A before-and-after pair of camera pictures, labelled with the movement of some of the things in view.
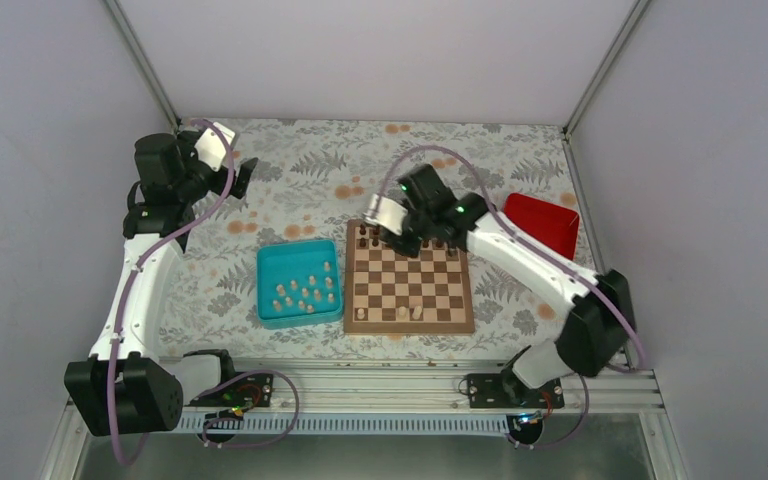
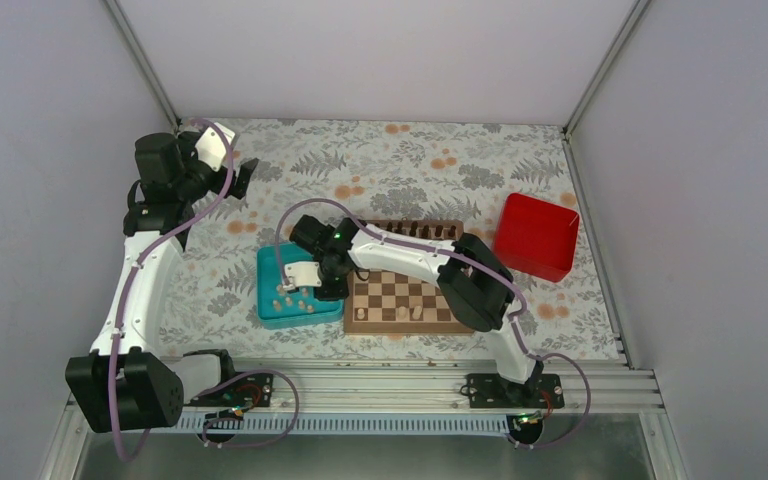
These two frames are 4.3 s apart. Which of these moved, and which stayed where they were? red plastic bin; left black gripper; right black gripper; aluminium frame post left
Moved: right black gripper
Stayed: red plastic bin; left black gripper; aluminium frame post left
